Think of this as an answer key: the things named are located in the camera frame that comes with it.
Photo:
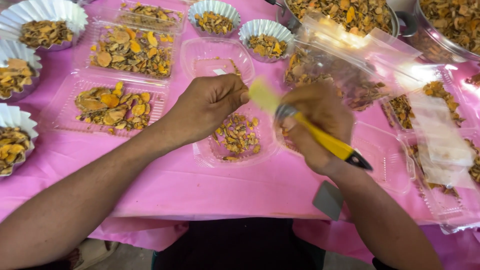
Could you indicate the person's left hand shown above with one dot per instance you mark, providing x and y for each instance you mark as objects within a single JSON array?
[{"x": 204, "y": 107}]

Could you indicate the person's right hand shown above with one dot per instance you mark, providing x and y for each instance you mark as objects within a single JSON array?
[{"x": 326, "y": 120}]

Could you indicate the person's right fingers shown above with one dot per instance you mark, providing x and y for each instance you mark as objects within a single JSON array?
[{"x": 294, "y": 129}]

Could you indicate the heap of dried turmeric slices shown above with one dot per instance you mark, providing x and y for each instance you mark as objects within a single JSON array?
[
  {"x": 237, "y": 135},
  {"x": 131, "y": 52},
  {"x": 112, "y": 107}
]

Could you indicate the clear plastic container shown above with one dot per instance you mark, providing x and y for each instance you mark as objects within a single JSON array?
[
  {"x": 378, "y": 157},
  {"x": 210, "y": 56},
  {"x": 236, "y": 142}
]

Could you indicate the grey card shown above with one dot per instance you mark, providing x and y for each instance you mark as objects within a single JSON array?
[{"x": 328, "y": 200}]

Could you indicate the clear plastic bag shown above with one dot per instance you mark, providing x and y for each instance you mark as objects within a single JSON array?
[{"x": 345, "y": 63}]

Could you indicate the silver foil cup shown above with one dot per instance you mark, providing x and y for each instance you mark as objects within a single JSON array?
[
  {"x": 213, "y": 17},
  {"x": 267, "y": 40},
  {"x": 45, "y": 22},
  {"x": 13, "y": 144},
  {"x": 15, "y": 75}
]

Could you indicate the pink tablecloth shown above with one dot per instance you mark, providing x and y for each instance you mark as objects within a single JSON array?
[{"x": 180, "y": 187}]

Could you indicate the clear plastic tray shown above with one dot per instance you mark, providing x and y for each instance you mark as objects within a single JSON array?
[
  {"x": 127, "y": 50},
  {"x": 152, "y": 15},
  {"x": 446, "y": 195},
  {"x": 108, "y": 107},
  {"x": 420, "y": 101}
]

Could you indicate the person's black clothing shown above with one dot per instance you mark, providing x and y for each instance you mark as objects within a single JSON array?
[{"x": 236, "y": 245}]

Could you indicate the white paper sachets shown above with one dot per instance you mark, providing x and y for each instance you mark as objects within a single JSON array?
[{"x": 438, "y": 142}]

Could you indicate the person's foot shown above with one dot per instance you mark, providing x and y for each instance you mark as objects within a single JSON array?
[{"x": 93, "y": 253}]

